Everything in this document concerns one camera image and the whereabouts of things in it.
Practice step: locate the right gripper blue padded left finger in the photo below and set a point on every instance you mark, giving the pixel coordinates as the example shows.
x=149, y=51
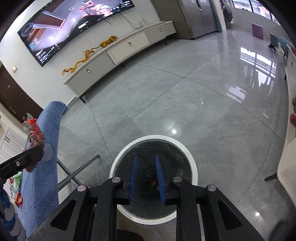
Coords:
x=127, y=171

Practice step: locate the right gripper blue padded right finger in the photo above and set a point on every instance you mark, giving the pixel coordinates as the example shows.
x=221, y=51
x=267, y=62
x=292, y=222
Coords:
x=165, y=175

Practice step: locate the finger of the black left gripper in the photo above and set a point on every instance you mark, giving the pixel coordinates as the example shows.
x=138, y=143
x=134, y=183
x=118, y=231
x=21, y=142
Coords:
x=19, y=162

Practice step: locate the red snack wrapper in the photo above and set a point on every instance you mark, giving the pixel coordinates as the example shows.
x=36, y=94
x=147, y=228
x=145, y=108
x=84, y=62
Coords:
x=35, y=137

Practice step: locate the white round trash bin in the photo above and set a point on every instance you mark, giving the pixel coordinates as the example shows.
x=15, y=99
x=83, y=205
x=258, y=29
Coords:
x=146, y=207

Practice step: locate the blue fluffy cloth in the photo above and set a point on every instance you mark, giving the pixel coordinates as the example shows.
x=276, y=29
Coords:
x=39, y=189

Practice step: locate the brown entrance door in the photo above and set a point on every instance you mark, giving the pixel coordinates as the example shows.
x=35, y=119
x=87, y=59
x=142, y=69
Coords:
x=15, y=100

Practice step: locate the white low tv cabinet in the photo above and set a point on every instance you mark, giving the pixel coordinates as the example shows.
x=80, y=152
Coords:
x=108, y=58

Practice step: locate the golden dragon ornament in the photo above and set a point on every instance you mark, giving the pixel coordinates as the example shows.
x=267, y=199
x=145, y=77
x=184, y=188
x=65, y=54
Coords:
x=89, y=52

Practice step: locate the grey refrigerator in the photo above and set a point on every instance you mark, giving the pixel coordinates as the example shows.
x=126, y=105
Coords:
x=191, y=18

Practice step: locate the purple square stool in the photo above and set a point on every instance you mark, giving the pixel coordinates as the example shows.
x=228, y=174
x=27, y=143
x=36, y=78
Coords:
x=257, y=31

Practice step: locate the wall mounted television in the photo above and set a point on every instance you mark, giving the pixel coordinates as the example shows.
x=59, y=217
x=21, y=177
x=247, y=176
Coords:
x=58, y=22

